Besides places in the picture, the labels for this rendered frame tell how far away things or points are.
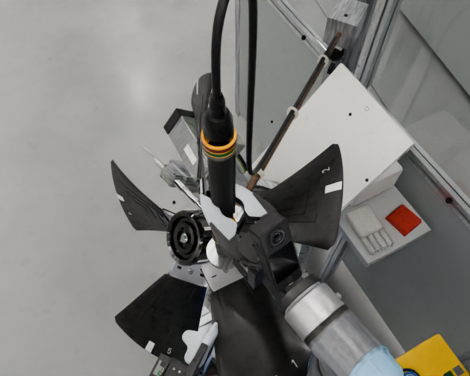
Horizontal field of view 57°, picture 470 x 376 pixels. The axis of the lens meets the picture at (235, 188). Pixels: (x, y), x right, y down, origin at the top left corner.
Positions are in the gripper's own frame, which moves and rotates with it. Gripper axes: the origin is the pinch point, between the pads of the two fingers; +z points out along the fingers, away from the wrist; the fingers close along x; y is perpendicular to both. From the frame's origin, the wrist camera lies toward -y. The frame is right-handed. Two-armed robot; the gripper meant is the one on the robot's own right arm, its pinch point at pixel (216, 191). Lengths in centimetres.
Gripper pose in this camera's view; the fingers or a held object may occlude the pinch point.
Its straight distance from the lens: 66.5
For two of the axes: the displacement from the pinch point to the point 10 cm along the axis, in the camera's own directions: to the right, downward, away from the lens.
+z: -6.1, -6.8, 4.1
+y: 0.0, 5.2, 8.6
